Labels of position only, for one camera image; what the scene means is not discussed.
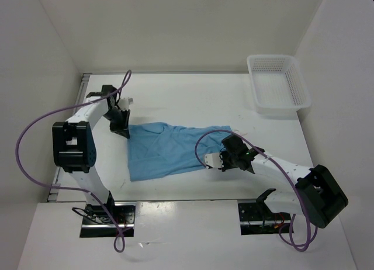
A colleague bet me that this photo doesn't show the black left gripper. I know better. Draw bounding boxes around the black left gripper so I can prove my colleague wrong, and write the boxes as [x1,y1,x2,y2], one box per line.
[102,108,130,139]

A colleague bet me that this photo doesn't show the light blue shorts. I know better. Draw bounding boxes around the light blue shorts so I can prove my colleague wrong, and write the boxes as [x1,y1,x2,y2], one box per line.
[127,122,231,182]

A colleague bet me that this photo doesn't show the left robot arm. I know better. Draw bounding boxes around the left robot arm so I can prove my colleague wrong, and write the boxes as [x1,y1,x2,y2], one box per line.
[52,85,133,223]

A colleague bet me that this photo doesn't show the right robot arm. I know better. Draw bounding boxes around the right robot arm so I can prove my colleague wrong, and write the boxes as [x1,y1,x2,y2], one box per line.
[219,135,348,229]

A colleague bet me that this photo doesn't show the white plastic basket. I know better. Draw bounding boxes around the white plastic basket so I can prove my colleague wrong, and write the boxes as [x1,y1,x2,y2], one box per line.
[247,54,311,116]

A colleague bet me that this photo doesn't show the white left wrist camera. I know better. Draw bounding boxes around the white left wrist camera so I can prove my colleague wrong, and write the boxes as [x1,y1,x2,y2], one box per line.
[117,98,133,110]

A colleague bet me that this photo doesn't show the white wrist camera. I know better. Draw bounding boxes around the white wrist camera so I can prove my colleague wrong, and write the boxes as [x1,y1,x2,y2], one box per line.
[203,153,224,169]
[117,98,133,110]

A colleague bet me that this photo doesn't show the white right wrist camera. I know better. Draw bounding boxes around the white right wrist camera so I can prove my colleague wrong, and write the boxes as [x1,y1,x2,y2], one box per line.
[203,153,224,169]

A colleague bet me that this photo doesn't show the aluminium table edge rail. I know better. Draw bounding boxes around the aluminium table edge rail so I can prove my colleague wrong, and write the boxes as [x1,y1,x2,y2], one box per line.
[47,73,91,202]

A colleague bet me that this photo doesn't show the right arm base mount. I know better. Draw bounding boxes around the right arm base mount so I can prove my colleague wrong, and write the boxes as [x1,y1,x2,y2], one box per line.
[237,199,291,236]

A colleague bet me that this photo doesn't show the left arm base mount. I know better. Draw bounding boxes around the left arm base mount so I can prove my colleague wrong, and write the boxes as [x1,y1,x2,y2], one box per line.
[72,202,136,238]

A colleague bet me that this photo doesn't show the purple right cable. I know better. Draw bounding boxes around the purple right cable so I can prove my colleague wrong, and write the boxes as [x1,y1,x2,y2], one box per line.
[194,129,318,251]

